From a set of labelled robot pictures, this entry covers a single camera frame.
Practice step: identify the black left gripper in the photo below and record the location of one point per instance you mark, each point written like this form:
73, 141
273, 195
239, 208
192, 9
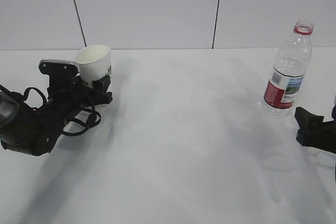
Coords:
67, 95

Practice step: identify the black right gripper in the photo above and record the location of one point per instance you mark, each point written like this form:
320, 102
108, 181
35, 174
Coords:
313, 132

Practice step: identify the white paper cup green logo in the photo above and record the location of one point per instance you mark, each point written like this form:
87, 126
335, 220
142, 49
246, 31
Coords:
94, 63

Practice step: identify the clear water bottle red label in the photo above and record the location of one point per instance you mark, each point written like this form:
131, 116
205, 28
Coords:
289, 68

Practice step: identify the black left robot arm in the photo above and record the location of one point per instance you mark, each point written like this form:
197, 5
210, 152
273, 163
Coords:
32, 122

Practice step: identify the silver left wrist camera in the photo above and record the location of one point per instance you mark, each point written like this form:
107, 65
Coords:
47, 66

